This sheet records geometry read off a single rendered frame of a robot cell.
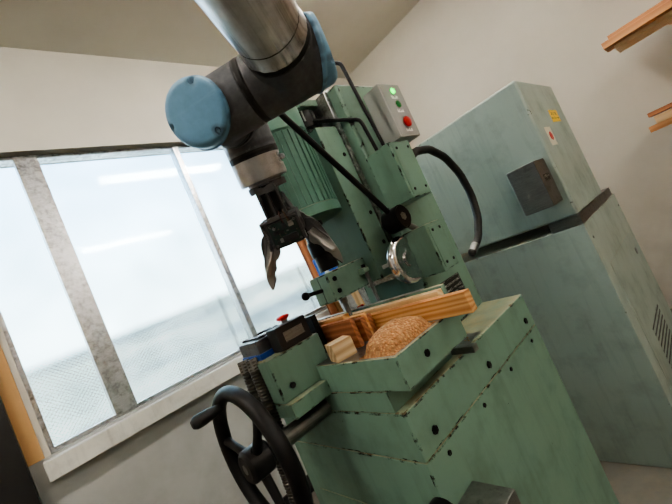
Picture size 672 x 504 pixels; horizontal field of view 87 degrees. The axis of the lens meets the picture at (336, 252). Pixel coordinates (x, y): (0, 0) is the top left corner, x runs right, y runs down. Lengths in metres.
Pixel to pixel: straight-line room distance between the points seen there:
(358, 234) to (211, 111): 0.51
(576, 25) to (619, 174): 0.94
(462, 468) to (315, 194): 0.62
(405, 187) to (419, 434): 0.54
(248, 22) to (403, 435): 0.63
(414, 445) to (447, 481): 0.09
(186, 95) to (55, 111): 1.85
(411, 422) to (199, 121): 0.57
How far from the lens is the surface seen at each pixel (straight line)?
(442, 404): 0.74
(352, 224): 0.91
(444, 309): 0.71
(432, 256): 0.87
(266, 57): 0.46
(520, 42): 3.02
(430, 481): 0.73
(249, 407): 0.64
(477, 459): 0.82
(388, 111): 1.03
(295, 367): 0.76
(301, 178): 0.83
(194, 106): 0.52
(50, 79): 2.47
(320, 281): 0.84
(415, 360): 0.64
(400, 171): 0.90
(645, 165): 2.85
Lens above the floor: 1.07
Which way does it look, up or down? 3 degrees up
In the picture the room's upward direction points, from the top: 24 degrees counter-clockwise
